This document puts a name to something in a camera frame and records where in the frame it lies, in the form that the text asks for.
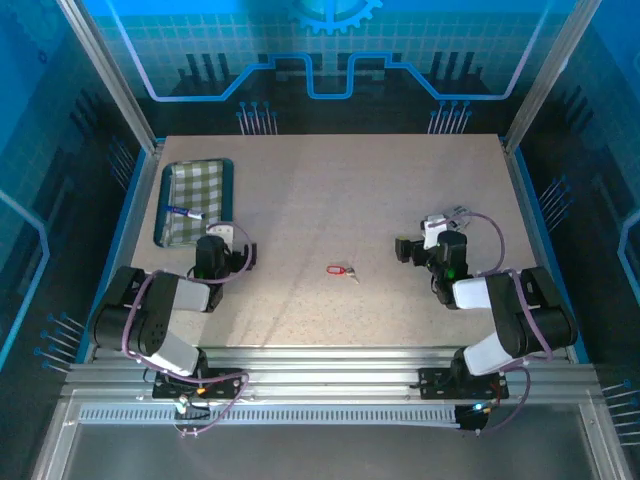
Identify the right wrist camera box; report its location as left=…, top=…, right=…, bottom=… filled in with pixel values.
left=421, top=203, right=472, bottom=250

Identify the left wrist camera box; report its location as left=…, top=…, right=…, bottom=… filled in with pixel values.
left=206, top=223, right=236, bottom=247

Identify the teal plastic tray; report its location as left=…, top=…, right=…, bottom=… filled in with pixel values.
left=152, top=158, right=235, bottom=249

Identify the aluminium front rail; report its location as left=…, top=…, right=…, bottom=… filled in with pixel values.
left=62, top=346, right=604, bottom=401

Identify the blue marker pen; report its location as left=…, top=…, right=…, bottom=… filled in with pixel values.
left=166, top=204, right=206, bottom=221

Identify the aluminium table side rail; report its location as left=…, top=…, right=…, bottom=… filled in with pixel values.
left=82, top=142, right=166, bottom=364
left=502, top=142, right=587, bottom=364

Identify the grey metal front panel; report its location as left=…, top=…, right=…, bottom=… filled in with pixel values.
left=29, top=394, right=634, bottom=480

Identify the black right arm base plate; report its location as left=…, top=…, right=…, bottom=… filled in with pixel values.
left=418, top=367, right=510, bottom=400

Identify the aluminium frame post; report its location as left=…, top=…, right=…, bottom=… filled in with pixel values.
left=502, top=0, right=604, bottom=154
left=53, top=0, right=164, bottom=154

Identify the grey slotted cable duct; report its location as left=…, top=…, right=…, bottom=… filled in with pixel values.
left=79, top=405, right=461, bottom=426

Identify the small black electronics board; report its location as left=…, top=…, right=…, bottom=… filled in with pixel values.
left=454, top=402, right=494, bottom=434
left=173, top=394, right=211, bottom=419

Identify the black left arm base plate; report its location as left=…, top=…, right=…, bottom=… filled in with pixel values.
left=152, top=368, right=246, bottom=400

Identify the green checked cloth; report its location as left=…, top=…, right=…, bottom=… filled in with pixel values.
left=162, top=160, right=226, bottom=246

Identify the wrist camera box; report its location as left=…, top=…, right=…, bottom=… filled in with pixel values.
left=206, top=223, right=236, bottom=247
left=421, top=203, right=472, bottom=250

